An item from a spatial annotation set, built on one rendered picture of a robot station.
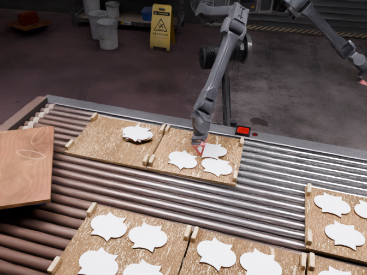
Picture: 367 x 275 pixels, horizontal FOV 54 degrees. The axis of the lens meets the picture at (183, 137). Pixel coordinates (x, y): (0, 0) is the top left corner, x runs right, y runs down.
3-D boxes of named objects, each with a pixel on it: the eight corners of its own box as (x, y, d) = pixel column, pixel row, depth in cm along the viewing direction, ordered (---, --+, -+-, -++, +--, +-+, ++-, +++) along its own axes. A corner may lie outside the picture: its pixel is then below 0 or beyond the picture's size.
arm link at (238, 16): (256, 9, 164) (239, -2, 160) (243, 37, 166) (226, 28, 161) (213, 10, 204) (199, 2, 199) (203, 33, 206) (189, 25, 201)
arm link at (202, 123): (213, 103, 170) (198, 97, 166) (223, 113, 161) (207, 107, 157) (201, 125, 174) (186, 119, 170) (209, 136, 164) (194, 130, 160)
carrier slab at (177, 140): (167, 129, 196) (167, 127, 195) (243, 142, 189) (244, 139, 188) (147, 170, 168) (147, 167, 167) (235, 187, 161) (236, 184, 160)
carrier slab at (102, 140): (96, 117, 203) (95, 114, 202) (166, 129, 196) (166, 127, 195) (64, 154, 175) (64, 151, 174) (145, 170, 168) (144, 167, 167)
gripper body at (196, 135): (208, 131, 178) (206, 118, 174) (205, 142, 169) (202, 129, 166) (195, 131, 179) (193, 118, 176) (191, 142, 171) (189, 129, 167)
